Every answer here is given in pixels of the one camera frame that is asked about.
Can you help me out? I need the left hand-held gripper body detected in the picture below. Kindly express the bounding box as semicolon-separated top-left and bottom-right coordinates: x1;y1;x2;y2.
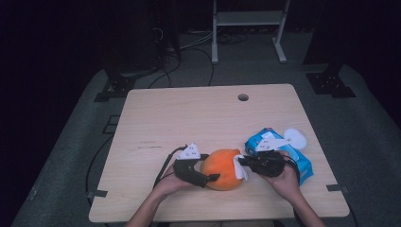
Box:
172;143;210;189

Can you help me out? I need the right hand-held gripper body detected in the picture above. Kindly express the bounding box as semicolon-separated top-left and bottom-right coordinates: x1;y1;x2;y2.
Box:
248;136;291;179

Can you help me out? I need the orange plush toy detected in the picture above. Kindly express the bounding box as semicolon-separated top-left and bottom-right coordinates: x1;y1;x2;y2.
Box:
200;148;246;192

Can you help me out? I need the blue wet wipes pack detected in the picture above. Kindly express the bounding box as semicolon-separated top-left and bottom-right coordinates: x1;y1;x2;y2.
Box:
245;127;315;186

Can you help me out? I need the person's left hand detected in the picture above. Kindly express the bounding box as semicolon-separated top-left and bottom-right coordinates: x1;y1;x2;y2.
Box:
153;165;192;201

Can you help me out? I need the person's right hand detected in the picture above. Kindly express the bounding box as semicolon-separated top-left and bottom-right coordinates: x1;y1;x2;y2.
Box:
260;150;301;203

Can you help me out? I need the grey tape strip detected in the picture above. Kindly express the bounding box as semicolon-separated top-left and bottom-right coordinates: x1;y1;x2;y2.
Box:
325;183;350;194

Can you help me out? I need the black tape strip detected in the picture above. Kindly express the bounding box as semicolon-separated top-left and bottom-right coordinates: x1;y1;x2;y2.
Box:
86;188;109;201

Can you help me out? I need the black stand with base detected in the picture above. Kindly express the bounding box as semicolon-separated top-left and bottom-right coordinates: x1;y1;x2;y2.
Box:
94;46;162;102
304;61;357;98

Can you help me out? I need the left hand-held gripper cable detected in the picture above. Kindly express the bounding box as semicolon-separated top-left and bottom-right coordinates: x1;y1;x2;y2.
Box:
152;145;189;189

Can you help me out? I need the hand-held gripper cable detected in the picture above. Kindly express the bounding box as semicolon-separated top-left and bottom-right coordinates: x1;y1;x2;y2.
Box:
152;145;189;189
281;155;301;185

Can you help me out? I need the right hand-held gripper cable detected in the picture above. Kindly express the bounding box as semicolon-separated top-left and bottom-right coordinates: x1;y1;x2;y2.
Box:
281;155;301;185

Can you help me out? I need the black floor cable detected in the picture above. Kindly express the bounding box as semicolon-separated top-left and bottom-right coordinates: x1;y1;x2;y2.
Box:
148;46;183;89
185;46;216;87

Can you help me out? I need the long black cable beside table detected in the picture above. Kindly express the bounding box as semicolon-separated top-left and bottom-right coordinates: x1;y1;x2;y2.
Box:
84;135;114;206

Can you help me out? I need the tangle of black cables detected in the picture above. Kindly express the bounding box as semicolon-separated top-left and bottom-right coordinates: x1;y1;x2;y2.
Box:
217;31;251;45

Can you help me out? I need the white metal stand frame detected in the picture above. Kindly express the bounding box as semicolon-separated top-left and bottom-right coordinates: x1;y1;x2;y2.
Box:
211;0;291;65

